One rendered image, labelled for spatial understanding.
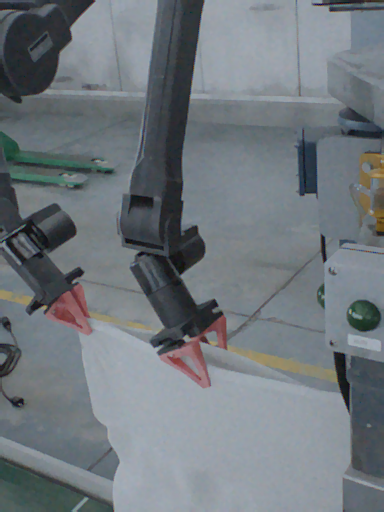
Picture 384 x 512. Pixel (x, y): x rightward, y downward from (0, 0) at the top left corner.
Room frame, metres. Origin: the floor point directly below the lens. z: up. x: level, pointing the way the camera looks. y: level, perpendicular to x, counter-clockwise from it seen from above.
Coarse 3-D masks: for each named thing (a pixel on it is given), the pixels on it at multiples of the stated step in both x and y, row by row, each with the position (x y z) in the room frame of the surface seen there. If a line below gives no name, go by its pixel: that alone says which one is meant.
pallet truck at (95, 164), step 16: (16, 144) 6.12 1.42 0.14; (16, 160) 5.94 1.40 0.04; (32, 160) 5.83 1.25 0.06; (48, 160) 5.72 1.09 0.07; (64, 160) 5.62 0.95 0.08; (80, 160) 5.56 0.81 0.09; (96, 160) 5.55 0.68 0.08; (112, 160) 5.51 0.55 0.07; (16, 176) 5.40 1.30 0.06; (32, 176) 5.30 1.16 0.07; (48, 176) 5.20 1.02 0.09; (64, 176) 5.18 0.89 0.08; (80, 176) 5.16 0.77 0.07
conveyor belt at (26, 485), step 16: (0, 464) 1.52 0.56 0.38; (0, 480) 1.46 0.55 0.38; (16, 480) 1.45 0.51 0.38; (32, 480) 1.45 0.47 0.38; (0, 496) 1.40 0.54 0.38; (16, 496) 1.39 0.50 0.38; (32, 496) 1.39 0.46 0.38; (48, 496) 1.38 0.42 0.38; (64, 496) 1.38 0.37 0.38; (80, 496) 1.37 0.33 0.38
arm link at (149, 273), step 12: (144, 252) 0.92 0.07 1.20; (132, 264) 0.91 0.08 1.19; (144, 264) 0.90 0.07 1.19; (156, 264) 0.90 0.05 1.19; (168, 264) 0.91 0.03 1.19; (144, 276) 0.89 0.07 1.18; (156, 276) 0.89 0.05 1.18; (168, 276) 0.89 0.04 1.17; (144, 288) 0.90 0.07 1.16; (156, 288) 0.89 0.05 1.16
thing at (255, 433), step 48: (96, 336) 1.02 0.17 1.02; (144, 336) 0.97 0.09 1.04; (96, 384) 1.03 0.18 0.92; (144, 384) 0.94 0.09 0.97; (192, 384) 0.86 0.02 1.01; (240, 384) 0.82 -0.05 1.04; (288, 384) 0.78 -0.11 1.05; (144, 432) 0.95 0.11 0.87; (192, 432) 0.87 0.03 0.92; (240, 432) 0.82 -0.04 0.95; (288, 432) 0.78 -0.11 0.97; (336, 432) 0.75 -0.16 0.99; (144, 480) 0.90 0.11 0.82; (192, 480) 0.86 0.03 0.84; (240, 480) 0.83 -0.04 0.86; (288, 480) 0.79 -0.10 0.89; (336, 480) 0.75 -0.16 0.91
